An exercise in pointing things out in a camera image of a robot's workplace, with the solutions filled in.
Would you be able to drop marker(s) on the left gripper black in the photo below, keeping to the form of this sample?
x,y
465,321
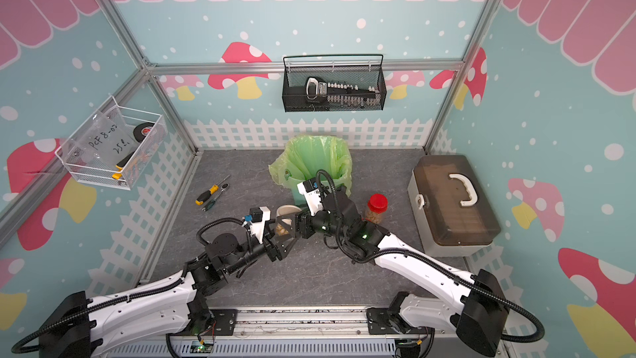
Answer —
x,y
278,251

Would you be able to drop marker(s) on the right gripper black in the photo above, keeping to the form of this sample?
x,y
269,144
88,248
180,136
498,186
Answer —
x,y
306,217

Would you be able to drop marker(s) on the peanut jar beige lid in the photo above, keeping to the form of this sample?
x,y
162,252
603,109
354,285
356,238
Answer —
x,y
285,220

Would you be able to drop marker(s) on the peanut jar red lid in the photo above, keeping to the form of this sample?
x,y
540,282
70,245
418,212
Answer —
x,y
377,206

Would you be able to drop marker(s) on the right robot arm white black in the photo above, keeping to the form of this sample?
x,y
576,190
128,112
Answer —
x,y
471,305

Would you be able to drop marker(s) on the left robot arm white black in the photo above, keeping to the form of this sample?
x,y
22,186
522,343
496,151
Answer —
x,y
90,327

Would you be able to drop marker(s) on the green trash bin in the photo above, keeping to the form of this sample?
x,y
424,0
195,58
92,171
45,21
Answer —
x,y
333,195

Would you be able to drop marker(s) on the green plastic bin liner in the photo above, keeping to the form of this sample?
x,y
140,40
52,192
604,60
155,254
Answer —
x,y
305,155

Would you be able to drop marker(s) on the yellow black screwdriver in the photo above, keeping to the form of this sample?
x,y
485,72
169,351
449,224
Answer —
x,y
205,196

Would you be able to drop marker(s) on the socket wrench set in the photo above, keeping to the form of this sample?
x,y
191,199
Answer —
x,y
341,96

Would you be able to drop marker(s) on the brown lidded tool box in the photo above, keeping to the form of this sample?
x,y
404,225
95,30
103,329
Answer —
x,y
453,215

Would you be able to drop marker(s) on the black tape roll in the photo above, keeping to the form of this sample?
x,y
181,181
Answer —
x,y
141,131

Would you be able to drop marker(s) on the yellow utility knife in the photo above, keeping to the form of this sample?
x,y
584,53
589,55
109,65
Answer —
x,y
125,172

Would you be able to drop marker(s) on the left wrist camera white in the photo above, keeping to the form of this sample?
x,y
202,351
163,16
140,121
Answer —
x,y
256,220

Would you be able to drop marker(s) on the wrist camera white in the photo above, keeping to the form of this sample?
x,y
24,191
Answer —
x,y
312,192
256,220

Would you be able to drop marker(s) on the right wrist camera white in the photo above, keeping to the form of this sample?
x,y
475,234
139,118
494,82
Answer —
x,y
312,192

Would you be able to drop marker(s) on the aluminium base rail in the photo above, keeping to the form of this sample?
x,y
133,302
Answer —
x,y
339,331

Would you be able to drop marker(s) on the black wire mesh basket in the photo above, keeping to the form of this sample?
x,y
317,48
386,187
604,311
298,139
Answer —
x,y
363,70

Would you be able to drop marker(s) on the clear wall bin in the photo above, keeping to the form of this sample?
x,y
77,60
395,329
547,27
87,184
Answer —
x,y
92,152

